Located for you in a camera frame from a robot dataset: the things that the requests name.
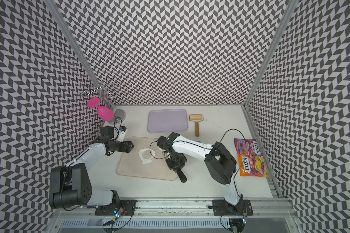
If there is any white dough ball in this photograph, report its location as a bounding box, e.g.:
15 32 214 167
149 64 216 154
138 148 156 165

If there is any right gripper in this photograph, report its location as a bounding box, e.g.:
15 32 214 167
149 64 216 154
165 152 188 172

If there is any pink wine glass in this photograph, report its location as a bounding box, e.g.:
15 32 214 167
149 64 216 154
87 98 114 121

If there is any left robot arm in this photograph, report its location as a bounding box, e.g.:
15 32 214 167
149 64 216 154
49 126 134 211

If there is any wooden dough roller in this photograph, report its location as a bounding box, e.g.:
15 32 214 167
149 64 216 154
189 114 204 137

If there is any colourful candy bag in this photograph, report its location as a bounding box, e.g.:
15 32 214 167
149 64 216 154
234 138 270 178

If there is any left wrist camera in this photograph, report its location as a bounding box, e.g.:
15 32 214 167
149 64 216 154
117 126 127 142

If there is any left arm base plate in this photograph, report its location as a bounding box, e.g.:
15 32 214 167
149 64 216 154
95 200 137 216

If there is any black handled metal spatula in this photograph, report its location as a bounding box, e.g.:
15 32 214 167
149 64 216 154
176 169 187 183

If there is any beige plastic tray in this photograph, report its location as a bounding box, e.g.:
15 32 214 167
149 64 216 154
116 137 178 181

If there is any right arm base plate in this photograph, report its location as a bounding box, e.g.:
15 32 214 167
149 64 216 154
212 199 253 216

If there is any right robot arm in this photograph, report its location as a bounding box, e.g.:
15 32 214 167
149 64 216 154
156 133 242 206

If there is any purple plastic tray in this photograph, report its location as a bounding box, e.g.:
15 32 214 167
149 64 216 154
147 109 188 133

